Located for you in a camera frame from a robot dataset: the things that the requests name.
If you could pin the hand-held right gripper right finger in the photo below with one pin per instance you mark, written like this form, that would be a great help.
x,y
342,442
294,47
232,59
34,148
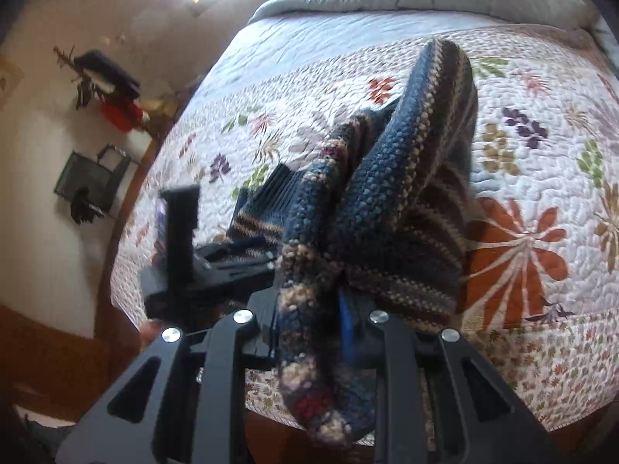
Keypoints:
x,y
346,321

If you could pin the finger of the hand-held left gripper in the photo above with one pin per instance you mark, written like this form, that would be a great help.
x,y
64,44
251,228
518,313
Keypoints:
x,y
237,266

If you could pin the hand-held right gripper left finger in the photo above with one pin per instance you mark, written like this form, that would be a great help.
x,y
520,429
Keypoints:
x,y
263,328

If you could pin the striped knit sweater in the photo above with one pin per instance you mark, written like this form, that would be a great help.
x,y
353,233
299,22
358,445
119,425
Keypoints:
x,y
387,179

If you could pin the red bag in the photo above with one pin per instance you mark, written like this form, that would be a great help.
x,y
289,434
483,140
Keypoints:
x,y
121,112

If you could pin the black bag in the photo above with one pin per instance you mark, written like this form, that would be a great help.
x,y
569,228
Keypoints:
x,y
109,70

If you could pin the floral quilted bedspread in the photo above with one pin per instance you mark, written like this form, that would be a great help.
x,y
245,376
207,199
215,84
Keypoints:
x,y
532,261

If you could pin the wooden coat rack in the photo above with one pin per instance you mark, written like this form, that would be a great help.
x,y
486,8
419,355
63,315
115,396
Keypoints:
x,y
65,58

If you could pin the wooden bed frame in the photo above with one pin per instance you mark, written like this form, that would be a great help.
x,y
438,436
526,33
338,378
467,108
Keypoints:
x,y
130,212

